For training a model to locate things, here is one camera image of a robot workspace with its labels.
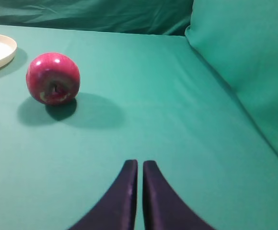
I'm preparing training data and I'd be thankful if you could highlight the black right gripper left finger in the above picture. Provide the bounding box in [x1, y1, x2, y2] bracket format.
[70, 160, 138, 230]

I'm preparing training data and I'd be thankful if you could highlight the green backdrop cloth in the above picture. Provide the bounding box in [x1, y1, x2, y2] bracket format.
[0, 0, 278, 170]

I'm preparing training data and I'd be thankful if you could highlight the red apple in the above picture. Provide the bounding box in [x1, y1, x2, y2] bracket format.
[26, 52, 81, 105]

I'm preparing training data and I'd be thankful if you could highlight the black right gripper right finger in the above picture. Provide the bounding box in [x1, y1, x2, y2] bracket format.
[143, 161, 213, 230]

